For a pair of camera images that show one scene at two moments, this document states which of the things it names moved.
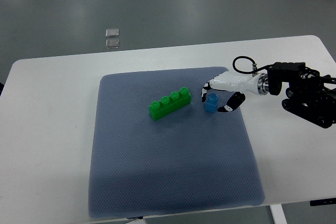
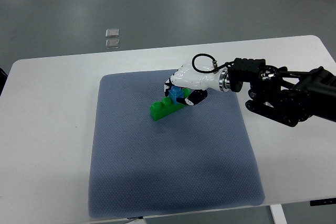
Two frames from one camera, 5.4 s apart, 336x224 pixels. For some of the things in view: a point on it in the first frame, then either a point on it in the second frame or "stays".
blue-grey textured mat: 190,159 stays
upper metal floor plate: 113,32 stays
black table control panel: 324,201 stays
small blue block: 211,103 → 175,93
